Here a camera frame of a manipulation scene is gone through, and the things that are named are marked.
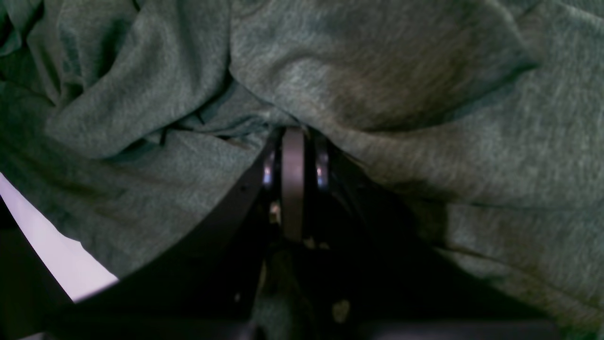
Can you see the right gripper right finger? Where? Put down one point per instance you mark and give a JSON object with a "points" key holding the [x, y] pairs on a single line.
{"points": [[397, 287]]}

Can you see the dark green t-shirt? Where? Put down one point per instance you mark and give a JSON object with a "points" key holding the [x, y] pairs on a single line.
{"points": [[125, 121]]}

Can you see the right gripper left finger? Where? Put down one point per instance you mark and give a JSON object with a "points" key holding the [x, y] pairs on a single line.
{"points": [[202, 288]]}

